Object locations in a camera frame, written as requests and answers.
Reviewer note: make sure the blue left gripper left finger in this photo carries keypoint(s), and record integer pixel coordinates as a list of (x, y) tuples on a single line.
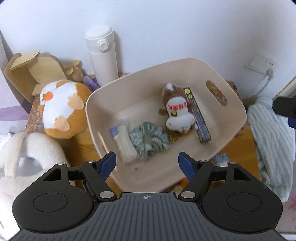
[(106, 165)]

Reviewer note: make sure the beige plastic storage bin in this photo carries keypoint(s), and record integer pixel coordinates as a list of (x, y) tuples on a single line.
[(136, 97)]

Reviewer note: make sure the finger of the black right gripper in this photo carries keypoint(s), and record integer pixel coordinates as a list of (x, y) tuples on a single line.
[(286, 106)]

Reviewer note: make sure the white fluffy plush bag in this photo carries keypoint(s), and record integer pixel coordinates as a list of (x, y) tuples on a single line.
[(24, 158)]

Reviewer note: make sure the brown white cow plush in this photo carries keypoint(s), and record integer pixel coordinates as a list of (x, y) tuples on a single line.
[(177, 110)]

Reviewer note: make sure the light striped cloth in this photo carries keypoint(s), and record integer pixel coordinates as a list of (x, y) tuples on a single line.
[(275, 147)]

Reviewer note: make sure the white thermos bottle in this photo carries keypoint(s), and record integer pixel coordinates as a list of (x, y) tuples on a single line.
[(101, 47)]

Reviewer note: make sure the green plaid scrunchie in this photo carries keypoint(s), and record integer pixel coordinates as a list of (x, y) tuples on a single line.
[(148, 139)]

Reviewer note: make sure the white wall socket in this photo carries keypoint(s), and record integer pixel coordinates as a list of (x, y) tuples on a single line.
[(260, 64)]

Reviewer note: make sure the orange plush block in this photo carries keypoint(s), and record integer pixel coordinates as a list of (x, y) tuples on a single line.
[(184, 182)]

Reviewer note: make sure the clear packet white swabs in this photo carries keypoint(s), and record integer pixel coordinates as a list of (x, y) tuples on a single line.
[(119, 131)]

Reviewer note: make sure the orange white plush toy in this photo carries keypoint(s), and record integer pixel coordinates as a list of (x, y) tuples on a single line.
[(62, 107)]

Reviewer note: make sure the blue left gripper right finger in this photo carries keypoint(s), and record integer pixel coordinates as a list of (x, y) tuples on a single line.
[(187, 165)]

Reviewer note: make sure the black long star box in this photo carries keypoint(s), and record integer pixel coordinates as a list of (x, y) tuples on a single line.
[(200, 124)]

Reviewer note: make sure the purple small bottle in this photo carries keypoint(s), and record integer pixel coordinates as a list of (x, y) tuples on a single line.
[(92, 85)]

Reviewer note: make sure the blue white tissue pack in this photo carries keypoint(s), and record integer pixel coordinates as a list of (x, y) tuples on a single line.
[(221, 160)]

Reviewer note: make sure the wooden phone stand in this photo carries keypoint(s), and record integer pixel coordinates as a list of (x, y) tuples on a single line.
[(29, 73)]

